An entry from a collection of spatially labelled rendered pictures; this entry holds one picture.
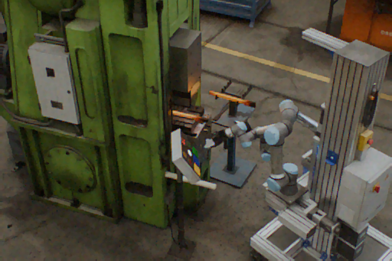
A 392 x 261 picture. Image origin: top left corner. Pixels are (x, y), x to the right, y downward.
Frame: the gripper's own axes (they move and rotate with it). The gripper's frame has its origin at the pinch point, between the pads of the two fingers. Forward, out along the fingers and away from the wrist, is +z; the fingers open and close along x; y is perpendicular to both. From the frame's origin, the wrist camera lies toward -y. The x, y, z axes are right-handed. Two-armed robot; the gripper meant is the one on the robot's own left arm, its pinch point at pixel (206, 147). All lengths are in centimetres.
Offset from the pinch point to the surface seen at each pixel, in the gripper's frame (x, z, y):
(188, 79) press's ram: -32, -12, 43
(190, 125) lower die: -38.2, 13.0, -1.3
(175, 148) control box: 13.9, 14.9, 22.6
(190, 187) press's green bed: -34, 48, -59
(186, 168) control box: 26.9, 13.4, 10.8
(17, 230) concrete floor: -22, 200, -6
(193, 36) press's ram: -50, -30, 64
